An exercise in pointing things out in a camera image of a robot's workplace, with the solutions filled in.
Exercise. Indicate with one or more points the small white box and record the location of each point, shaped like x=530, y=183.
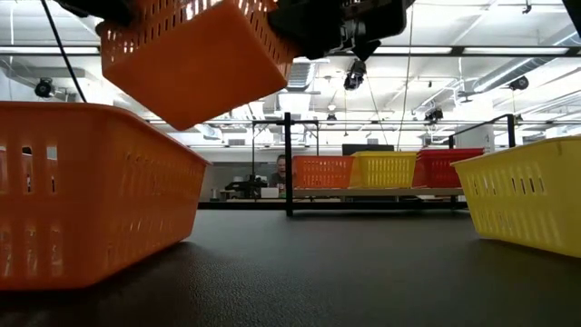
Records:
x=269, y=192

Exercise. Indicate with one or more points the black table mat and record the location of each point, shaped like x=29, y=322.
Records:
x=318, y=272

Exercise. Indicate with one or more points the black ceiling spotlight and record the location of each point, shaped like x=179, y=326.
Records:
x=518, y=83
x=356, y=75
x=44, y=87

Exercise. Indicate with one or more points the ceiling spotlight cluster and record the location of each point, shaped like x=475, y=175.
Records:
x=433, y=113

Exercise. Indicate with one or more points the person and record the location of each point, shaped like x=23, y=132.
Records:
x=280, y=170

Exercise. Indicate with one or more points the yellow plastic basket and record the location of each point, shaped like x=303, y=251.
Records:
x=383, y=154
x=383, y=175
x=522, y=200

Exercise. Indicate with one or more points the white pillar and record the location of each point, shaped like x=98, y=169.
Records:
x=476, y=143

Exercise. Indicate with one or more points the orange plastic basket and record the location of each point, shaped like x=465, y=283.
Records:
x=195, y=77
x=91, y=195
x=322, y=175

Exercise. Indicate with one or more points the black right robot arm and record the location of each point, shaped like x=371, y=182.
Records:
x=574, y=11

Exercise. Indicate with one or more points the black monitor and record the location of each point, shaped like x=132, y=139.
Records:
x=367, y=149

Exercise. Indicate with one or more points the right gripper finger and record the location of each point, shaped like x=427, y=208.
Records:
x=318, y=8
x=313, y=41

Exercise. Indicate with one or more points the black desk equipment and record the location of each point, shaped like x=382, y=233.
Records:
x=247, y=186

